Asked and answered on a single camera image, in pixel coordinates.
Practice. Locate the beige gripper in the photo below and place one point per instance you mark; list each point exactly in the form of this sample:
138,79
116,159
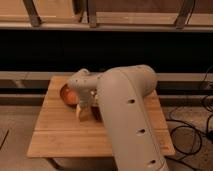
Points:
86,98

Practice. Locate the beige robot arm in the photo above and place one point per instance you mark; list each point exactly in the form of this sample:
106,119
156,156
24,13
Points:
120,96

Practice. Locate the orange ceramic bowl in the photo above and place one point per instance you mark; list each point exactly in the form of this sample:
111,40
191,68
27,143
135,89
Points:
68,96

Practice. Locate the wooden table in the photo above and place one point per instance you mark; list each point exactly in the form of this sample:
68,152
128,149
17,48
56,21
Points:
58,133

